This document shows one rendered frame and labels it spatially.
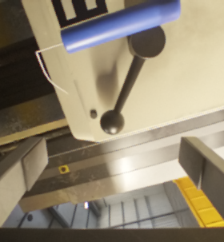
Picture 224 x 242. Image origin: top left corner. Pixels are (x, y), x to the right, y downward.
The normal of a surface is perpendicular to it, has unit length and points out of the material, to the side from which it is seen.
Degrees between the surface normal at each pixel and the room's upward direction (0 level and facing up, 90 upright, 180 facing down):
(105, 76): 90
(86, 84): 90
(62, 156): 90
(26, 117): 90
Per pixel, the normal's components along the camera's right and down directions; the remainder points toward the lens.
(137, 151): 0.00, 0.29
